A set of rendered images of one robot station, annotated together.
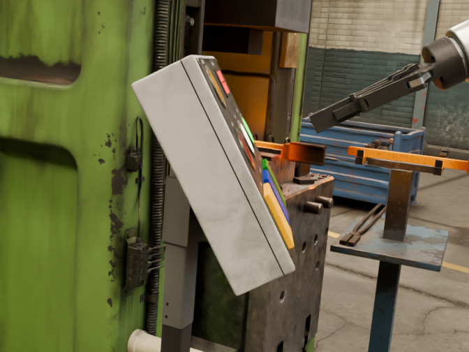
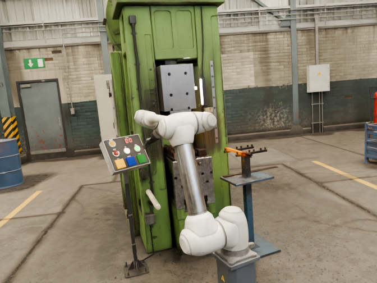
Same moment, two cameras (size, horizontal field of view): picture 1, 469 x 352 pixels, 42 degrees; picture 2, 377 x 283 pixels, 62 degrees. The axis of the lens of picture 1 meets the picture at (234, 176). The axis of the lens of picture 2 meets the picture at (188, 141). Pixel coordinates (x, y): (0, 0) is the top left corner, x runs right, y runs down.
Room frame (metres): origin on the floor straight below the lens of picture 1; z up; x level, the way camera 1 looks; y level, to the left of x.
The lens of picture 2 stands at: (-0.47, -2.20, 1.53)
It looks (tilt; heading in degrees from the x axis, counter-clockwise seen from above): 9 degrees down; 47
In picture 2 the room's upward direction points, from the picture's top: 5 degrees counter-clockwise
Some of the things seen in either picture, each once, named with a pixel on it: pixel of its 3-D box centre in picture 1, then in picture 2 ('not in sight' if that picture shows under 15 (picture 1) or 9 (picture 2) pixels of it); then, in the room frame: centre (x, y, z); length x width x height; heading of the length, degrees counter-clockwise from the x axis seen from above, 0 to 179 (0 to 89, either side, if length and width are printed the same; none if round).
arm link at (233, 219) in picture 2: not in sight; (231, 226); (0.79, -1.13, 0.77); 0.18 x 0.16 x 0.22; 165
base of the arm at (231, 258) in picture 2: not in sight; (237, 248); (0.82, -1.14, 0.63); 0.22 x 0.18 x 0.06; 163
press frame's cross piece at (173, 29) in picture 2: not in sight; (168, 36); (1.61, 0.20, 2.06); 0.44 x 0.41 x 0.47; 64
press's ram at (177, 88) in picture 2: not in sight; (176, 87); (1.54, 0.07, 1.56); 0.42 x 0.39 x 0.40; 64
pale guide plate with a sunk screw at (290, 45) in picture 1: (290, 36); (208, 116); (1.75, -0.12, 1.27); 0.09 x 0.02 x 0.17; 154
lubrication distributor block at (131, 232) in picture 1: (138, 263); (143, 174); (1.13, 0.17, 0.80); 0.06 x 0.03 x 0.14; 154
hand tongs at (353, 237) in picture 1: (368, 221); (251, 171); (1.95, -0.45, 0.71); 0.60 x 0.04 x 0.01; 157
